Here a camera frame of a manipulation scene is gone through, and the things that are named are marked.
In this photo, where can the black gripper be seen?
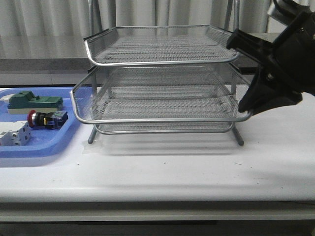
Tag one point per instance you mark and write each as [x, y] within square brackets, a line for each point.
[290, 59]

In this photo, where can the silver mesh tray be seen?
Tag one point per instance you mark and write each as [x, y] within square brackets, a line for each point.
[187, 93]
[165, 127]
[127, 46]

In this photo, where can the red emergency stop button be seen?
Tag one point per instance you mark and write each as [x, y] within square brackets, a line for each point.
[52, 120]

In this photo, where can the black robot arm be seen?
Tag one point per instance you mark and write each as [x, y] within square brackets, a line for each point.
[285, 11]

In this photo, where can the blue plastic tray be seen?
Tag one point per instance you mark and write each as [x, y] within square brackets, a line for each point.
[44, 142]

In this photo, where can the white curtain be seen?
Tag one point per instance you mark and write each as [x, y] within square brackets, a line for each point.
[71, 17]

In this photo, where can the grey stone counter ledge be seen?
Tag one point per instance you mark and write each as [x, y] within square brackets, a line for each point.
[29, 61]

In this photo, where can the green and beige switch block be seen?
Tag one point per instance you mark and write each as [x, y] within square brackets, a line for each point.
[25, 101]

